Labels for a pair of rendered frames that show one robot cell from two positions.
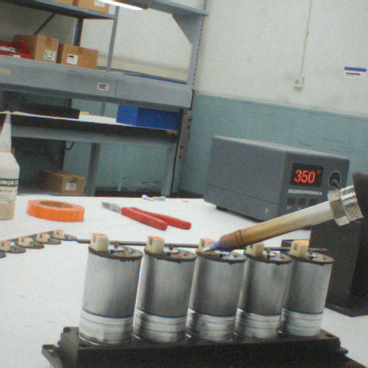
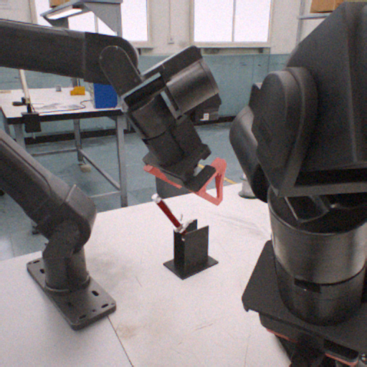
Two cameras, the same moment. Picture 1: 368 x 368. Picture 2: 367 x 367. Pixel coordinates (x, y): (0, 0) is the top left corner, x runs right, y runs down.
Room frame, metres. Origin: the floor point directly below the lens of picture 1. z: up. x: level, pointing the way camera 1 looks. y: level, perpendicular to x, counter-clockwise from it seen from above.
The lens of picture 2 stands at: (0.27, -0.38, 1.11)
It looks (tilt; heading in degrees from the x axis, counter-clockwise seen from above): 21 degrees down; 108
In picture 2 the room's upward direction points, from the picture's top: straight up
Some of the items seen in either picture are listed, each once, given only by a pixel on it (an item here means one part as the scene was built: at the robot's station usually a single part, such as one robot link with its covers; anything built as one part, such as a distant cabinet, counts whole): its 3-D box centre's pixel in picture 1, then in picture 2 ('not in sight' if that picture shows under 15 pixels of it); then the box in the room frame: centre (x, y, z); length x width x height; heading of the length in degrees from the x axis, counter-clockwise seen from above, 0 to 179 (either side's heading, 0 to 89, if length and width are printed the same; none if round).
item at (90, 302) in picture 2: not in sight; (65, 266); (-0.05, 0.02, 0.79); 0.20 x 0.07 x 0.08; 148
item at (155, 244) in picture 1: (157, 244); not in sight; (0.34, 0.01, 0.82); 0.01 x 0.01 x 0.01; 30
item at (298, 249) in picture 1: (300, 249); not in sight; (0.38, -0.07, 0.82); 0.01 x 0.01 x 0.01; 30
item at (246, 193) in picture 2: not in sight; (250, 185); (0.18, 0.50, 0.78); 0.06 x 0.06 x 0.05
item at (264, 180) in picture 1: (274, 182); not in sight; (0.96, -0.12, 0.80); 0.15 x 0.12 x 0.10; 35
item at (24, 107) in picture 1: (48, 110); not in sight; (3.29, 0.64, 0.77); 0.24 x 0.16 x 0.04; 135
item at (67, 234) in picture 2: not in sight; (67, 228); (-0.05, 0.03, 0.85); 0.09 x 0.06 x 0.06; 113
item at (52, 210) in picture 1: (55, 210); not in sight; (0.74, 0.12, 0.76); 0.06 x 0.06 x 0.01
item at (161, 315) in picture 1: (163, 302); not in sight; (0.34, 0.00, 0.79); 0.02 x 0.02 x 0.05
